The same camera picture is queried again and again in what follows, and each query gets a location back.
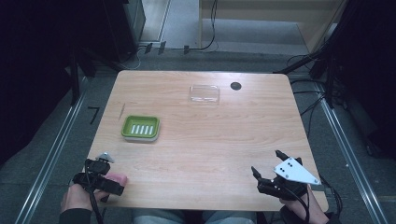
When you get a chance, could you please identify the person's right hand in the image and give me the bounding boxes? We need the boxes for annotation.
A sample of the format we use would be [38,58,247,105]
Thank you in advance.
[279,184,330,224]

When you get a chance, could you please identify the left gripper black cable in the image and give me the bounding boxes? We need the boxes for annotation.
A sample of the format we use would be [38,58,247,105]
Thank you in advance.
[84,160,106,224]

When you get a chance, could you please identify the dark cabinet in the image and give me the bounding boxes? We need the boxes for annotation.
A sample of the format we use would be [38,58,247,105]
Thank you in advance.
[102,0,147,63]

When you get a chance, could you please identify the black floor cables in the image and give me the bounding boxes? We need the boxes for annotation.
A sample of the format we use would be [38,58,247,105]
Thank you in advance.
[286,53,331,139]

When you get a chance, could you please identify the black hanging cable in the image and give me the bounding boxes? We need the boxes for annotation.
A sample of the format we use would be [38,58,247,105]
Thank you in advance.
[190,0,219,52]

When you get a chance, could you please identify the white floor cable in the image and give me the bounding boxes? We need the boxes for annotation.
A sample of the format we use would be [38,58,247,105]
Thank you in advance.
[120,46,148,71]

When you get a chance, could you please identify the black stand leg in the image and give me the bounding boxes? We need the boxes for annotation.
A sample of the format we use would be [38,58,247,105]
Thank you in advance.
[273,40,331,75]
[68,50,80,106]

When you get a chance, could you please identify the metal floor rail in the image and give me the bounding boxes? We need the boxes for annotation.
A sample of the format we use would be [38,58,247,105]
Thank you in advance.
[317,83,390,224]
[14,76,89,224]

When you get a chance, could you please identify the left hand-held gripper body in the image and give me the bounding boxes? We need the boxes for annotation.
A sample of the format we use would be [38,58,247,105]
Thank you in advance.
[72,151,115,191]

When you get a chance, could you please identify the pink soap bar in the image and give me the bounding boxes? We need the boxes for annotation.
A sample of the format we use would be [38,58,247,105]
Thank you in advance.
[105,172,129,188]

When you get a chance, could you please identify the black curtain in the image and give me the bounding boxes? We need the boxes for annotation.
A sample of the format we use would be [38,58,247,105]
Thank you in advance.
[323,0,396,160]
[0,0,108,166]

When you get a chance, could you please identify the clear plastic container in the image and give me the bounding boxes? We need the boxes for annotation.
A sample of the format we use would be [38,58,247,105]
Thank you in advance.
[188,84,221,106]

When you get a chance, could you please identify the person's left hand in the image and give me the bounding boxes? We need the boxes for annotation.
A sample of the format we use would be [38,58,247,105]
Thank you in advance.
[60,182,110,215]

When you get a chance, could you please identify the black angled floor tape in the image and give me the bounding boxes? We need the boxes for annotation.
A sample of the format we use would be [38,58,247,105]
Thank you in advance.
[87,105,101,126]

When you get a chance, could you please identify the green soap dish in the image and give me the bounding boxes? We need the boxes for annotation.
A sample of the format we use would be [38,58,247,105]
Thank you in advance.
[120,115,161,144]

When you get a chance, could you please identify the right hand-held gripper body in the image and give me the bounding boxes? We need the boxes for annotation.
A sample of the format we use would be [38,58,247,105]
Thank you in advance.
[256,156,322,202]

